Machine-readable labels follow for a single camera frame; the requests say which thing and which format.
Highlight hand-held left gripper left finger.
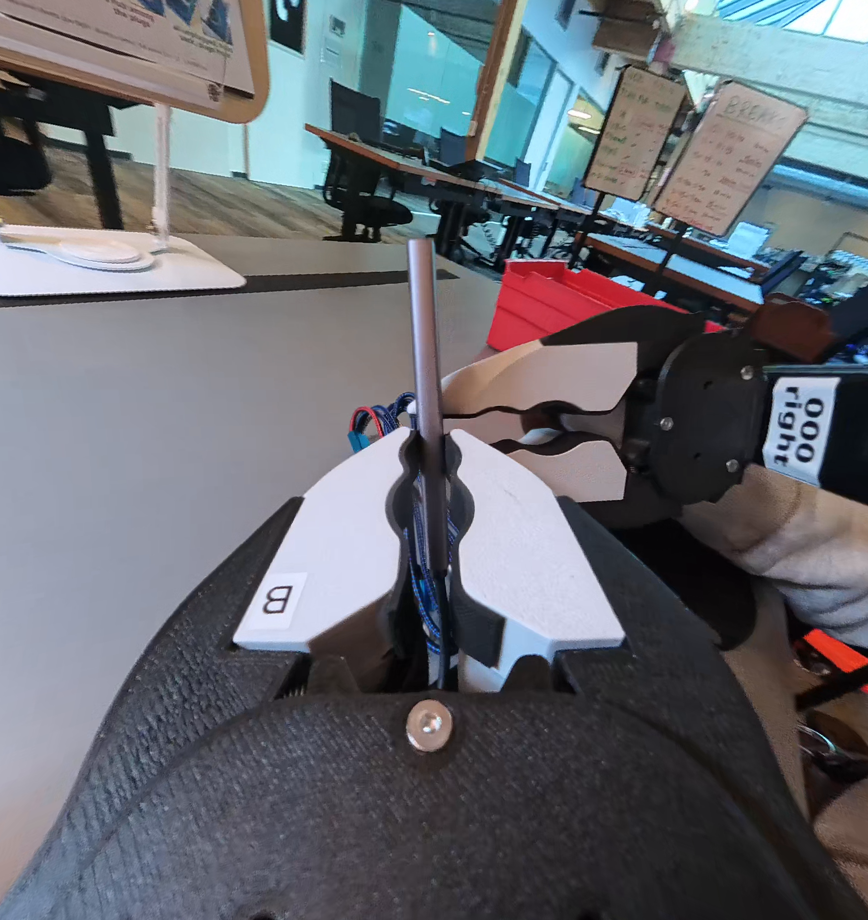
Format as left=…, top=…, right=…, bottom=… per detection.
left=231, top=426, right=419, bottom=692

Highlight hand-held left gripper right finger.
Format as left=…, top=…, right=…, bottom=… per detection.
left=444, top=427, right=626, bottom=692

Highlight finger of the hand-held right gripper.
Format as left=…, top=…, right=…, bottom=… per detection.
left=440, top=338, right=639, bottom=419
left=491, top=429, right=629, bottom=504

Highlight red plastic bin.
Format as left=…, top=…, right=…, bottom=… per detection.
left=486, top=259, right=726, bottom=355

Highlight blue braided usb-c cable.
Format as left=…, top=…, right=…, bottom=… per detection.
left=346, top=391, right=451, bottom=656

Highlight person's right forearm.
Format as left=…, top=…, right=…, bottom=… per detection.
left=682, top=466, right=868, bottom=651

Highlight brown wooden chair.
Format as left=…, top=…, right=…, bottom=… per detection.
left=746, top=293, right=841, bottom=364

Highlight grey top desk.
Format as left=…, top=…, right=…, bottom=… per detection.
left=585, top=230, right=773, bottom=317

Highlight handwritten whiteboard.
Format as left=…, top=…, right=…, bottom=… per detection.
left=653, top=80, right=810, bottom=238
left=583, top=65, right=690, bottom=204

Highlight black office chair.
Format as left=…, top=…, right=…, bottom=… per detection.
left=322, top=79, right=415, bottom=244

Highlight long wooden office desk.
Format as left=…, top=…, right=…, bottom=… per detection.
left=304, top=122, right=571, bottom=267

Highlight white poster stand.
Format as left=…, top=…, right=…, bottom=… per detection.
left=0, top=101, right=248, bottom=297

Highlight person's beige trousers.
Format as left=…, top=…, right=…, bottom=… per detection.
left=721, top=604, right=868, bottom=920

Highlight black phone sign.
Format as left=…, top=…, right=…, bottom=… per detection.
left=270, top=0, right=307, bottom=55

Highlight wooden desk with black legs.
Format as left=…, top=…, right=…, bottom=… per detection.
left=0, top=65, right=129, bottom=232

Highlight rounded wooden board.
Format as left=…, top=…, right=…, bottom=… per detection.
left=0, top=0, right=271, bottom=125

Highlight orange black lanyard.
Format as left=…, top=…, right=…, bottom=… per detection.
left=793, top=629, right=868, bottom=709

